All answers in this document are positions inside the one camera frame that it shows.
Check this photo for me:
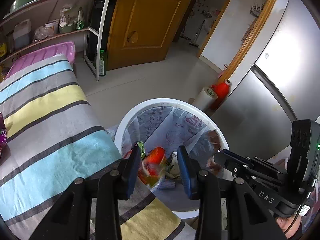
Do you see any silver refrigerator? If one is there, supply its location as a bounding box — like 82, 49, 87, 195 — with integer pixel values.
212, 0, 319, 159

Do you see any metal kitchen shelf rack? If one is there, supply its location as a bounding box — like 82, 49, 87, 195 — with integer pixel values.
1, 0, 116, 79

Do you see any purple snack wrapper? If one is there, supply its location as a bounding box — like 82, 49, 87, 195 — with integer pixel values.
0, 113, 7, 150

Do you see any green glass bottle on floor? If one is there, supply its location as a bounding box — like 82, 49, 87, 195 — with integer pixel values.
99, 49, 106, 76

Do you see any white plastic bucket on shelf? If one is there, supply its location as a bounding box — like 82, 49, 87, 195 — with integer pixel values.
44, 20, 60, 37

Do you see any pink plastic tray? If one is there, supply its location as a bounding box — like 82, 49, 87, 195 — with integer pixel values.
6, 41, 76, 78

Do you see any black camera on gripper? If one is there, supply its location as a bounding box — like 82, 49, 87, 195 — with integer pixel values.
287, 119, 319, 190

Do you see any red thermos bottle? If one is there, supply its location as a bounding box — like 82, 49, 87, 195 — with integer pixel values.
210, 80, 231, 111

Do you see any clear orange snack bag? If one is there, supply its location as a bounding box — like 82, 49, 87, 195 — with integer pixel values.
138, 160, 165, 191

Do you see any white plastic jerrycan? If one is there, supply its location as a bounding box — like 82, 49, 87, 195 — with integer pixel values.
13, 19, 31, 50

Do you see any person's right hand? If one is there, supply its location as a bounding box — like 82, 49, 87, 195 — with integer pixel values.
276, 216, 302, 239

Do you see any wooden door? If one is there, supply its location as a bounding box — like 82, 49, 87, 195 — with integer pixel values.
107, 0, 191, 70

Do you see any striped tablecloth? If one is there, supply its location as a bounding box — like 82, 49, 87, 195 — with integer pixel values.
0, 53, 198, 240

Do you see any red wrapper in bin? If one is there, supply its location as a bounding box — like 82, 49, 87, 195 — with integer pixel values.
146, 147, 165, 165

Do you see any white plastic bag on shelf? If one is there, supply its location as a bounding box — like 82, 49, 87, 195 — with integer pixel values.
59, 4, 79, 28

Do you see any white trash bin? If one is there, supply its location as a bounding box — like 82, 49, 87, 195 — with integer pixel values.
114, 98, 228, 219

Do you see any green bottle on shelf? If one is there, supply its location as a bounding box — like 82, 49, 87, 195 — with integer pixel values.
76, 7, 85, 30

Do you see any white tape roll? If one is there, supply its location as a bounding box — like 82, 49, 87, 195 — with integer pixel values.
192, 87, 217, 112

